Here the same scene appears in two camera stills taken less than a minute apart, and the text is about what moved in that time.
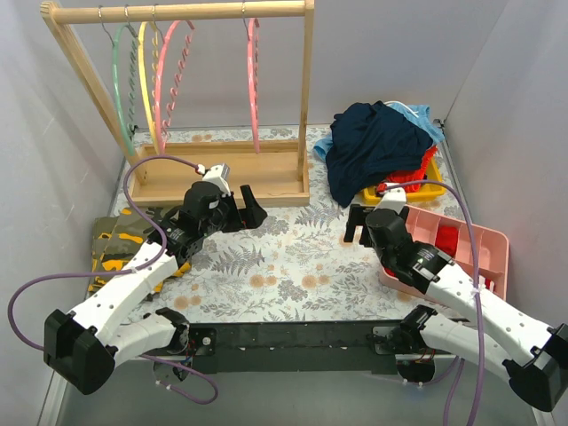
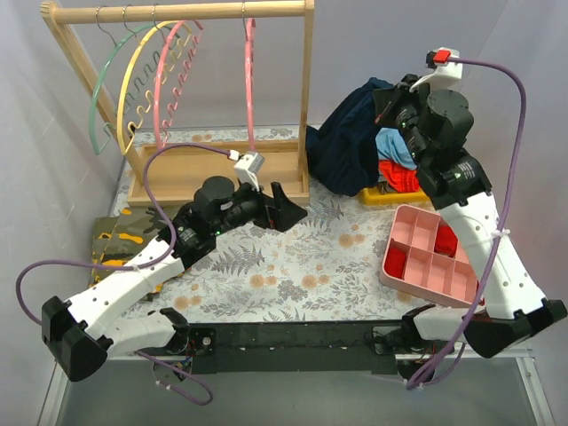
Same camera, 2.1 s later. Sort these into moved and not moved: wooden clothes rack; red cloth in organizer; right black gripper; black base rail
Moved: right black gripper
Not moved: black base rail; red cloth in organizer; wooden clothes rack
